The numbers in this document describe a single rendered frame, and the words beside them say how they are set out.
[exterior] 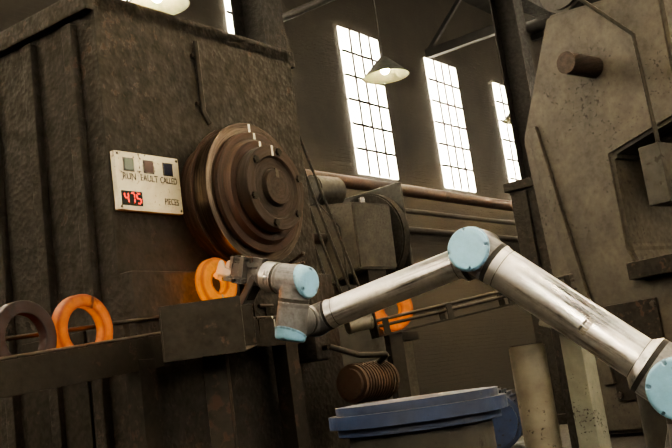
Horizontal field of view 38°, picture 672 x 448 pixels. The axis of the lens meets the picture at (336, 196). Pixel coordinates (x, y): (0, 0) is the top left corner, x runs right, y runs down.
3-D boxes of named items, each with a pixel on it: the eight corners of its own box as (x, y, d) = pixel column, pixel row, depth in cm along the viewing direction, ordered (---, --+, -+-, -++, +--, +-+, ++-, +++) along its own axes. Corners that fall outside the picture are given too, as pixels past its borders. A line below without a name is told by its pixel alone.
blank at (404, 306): (390, 341, 336) (393, 340, 333) (359, 308, 336) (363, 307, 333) (418, 310, 342) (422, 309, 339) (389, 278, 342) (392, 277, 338)
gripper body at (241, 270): (245, 255, 294) (275, 259, 287) (243, 284, 294) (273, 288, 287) (228, 255, 288) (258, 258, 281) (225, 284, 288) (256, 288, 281)
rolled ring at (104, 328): (47, 308, 242) (39, 310, 244) (73, 376, 244) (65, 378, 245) (99, 283, 257) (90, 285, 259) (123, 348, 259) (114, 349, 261)
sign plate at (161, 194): (115, 210, 285) (109, 151, 288) (179, 215, 306) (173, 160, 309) (120, 208, 283) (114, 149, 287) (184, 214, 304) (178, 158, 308)
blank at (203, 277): (189, 260, 291) (197, 258, 289) (224, 258, 304) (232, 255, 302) (199, 311, 289) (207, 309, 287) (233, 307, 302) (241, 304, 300)
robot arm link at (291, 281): (299, 300, 270) (303, 264, 270) (265, 295, 277) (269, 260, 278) (319, 301, 277) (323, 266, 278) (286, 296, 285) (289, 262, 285)
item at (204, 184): (199, 266, 295) (183, 119, 304) (296, 268, 333) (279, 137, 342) (215, 262, 292) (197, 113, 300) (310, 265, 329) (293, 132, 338)
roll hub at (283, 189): (241, 230, 299) (231, 143, 304) (298, 234, 321) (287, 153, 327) (255, 227, 296) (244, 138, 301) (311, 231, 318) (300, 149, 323)
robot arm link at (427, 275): (504, 225, 273) (301, 307, 297) (492, 222, 262) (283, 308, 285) (519, 264, 271) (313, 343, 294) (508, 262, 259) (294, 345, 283)
